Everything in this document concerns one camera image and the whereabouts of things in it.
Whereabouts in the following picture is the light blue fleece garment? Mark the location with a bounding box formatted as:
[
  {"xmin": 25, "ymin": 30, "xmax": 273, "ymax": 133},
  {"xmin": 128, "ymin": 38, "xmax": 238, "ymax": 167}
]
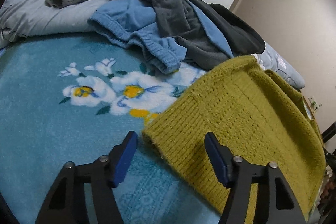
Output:
[{"xmin": 88, "ymin": 0, "xmax": 234, "ymax": 74}]

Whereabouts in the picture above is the dark grey garment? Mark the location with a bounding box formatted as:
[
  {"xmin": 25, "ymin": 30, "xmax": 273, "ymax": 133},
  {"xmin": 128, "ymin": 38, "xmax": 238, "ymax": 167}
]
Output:
[{"xmin": 46, "ymin": 0, "xmax": 234, "ymax": 74}]

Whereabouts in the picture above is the black garment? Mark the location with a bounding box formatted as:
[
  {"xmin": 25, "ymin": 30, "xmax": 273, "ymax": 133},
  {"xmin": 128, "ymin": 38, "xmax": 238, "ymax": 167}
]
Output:
[{"xmin": 188, "ymin": 0, "xmax": 265, "ymax": 55}]

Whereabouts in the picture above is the teal floral bed blanket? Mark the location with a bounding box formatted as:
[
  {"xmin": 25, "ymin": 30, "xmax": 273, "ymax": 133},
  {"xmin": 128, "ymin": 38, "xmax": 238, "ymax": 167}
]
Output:
[{"xmin": 1, "ymin": 33, "xmax": 204, "ymax": 223}]

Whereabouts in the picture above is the olive green knit sweater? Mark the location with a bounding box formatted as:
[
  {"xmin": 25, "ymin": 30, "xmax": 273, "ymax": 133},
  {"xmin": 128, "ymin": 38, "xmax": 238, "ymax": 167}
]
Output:
[{"xmin": 142, "ymin": 56, "xmax": 326, "ymax": 216}]

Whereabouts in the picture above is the grey floral duvet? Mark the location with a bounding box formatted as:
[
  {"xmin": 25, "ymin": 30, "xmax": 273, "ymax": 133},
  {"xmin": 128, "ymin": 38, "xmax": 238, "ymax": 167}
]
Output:
[{"xmin": 1, "ymin": 0, "xmax": 305, "ymax": 89}]

